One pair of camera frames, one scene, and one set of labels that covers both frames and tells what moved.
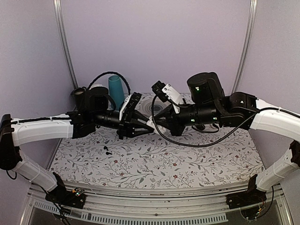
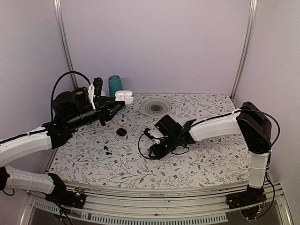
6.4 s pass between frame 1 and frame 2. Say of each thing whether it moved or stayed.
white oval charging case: moved
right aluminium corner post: stayed
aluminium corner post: stayed
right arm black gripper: moved
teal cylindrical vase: stayed
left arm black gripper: moved
